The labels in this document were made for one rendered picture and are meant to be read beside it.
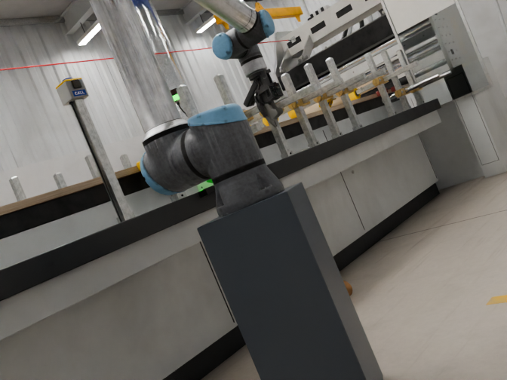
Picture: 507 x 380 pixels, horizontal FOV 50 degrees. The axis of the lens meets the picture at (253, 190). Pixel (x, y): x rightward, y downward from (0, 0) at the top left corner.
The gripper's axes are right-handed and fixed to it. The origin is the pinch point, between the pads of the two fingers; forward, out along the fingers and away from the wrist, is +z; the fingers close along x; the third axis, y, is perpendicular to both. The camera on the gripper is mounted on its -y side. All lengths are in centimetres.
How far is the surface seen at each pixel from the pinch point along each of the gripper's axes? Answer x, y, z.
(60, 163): 362, -731, -144
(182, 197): -29.1, -31.4, 12.5
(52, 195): -67, -52, -6
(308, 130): 69, -32, 3
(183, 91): -5.4, -32.0, -28.3
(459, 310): -3, 43, 83
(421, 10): 247, -17, -52
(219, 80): 19.2, -32.3, -30.5
